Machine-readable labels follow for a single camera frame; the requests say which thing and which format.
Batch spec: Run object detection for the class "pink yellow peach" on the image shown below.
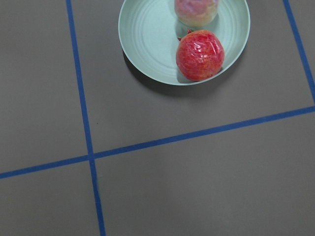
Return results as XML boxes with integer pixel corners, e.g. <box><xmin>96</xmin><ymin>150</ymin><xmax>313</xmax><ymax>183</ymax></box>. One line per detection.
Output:
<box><xmin>174</xmin><ymin>0</ymin><xmax>220</xmax><ymax>27</ymax></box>

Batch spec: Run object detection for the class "green plate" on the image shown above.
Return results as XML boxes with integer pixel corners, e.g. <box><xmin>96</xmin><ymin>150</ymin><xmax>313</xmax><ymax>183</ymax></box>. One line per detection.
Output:
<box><xmin>118</xmin><ymin>0</ymin><xmax>251</xmax><ymax>86</ymax></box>

